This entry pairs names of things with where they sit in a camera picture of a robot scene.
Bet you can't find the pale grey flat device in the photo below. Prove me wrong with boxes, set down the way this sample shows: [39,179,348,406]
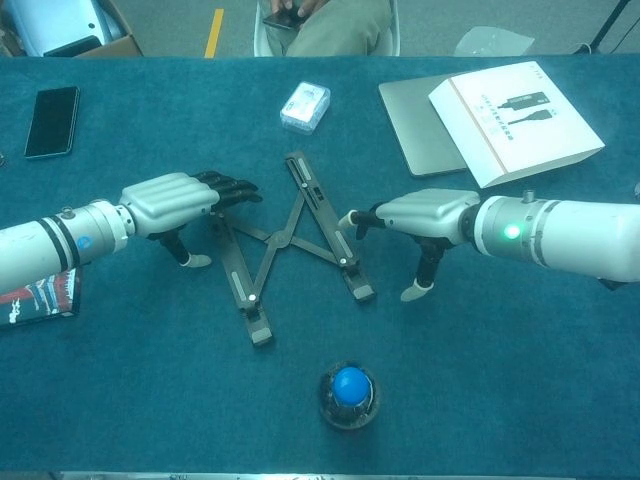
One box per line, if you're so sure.
[9,0,114,57]

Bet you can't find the dark bottle with blue cap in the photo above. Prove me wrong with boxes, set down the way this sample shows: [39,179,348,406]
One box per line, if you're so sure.
[316,360,382,432]

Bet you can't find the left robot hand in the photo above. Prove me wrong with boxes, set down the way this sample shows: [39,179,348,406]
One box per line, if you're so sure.
[118,169,264,269]

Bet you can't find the silver closed laptop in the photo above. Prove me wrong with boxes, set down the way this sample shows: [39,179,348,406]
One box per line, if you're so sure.
[378,73,471,179]

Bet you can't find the small clear plastic case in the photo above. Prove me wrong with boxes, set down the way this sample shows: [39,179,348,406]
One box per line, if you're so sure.
[279,81,332,135]

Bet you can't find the seated person in khaki trousers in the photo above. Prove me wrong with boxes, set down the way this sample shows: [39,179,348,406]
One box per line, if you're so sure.
[269,0,394,58]

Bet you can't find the black folding laptop stand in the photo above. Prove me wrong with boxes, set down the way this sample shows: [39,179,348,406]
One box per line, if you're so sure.
[209,150,378,347]

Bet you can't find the black tripod leg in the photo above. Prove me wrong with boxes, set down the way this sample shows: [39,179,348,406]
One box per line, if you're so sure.
[591,0,634,46]

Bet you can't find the white cable product box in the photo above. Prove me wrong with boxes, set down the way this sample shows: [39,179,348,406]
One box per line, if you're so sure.
[427,60,607,190]

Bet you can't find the teal table cloth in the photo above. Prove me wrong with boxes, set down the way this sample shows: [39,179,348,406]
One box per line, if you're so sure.
[0,55,640,474]

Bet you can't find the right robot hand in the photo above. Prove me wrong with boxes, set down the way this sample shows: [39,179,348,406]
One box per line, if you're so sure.
[337,188,482,304]

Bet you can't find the phone held by person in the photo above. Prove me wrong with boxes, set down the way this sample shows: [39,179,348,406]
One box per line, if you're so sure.
[262,7,306,30]

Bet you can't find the red illustrated book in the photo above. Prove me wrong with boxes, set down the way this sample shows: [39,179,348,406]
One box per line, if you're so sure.
[0,267,84,329]

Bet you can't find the black smartphone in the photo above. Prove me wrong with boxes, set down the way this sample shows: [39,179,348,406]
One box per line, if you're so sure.
[23,85,82,161]

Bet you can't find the brown cardboard box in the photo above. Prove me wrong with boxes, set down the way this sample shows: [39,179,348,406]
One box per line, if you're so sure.
[0,0,145,59]

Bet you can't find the flat black device in carton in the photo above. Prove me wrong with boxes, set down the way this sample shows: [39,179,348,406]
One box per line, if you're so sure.
[42,34,104,59]

